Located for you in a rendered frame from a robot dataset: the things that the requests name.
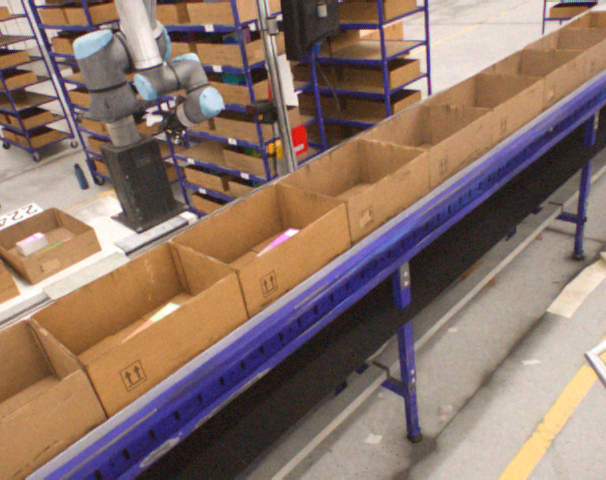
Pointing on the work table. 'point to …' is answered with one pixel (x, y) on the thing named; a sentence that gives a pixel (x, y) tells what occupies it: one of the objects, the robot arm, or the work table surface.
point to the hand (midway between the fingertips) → (159, 127)
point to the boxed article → (32, 244)
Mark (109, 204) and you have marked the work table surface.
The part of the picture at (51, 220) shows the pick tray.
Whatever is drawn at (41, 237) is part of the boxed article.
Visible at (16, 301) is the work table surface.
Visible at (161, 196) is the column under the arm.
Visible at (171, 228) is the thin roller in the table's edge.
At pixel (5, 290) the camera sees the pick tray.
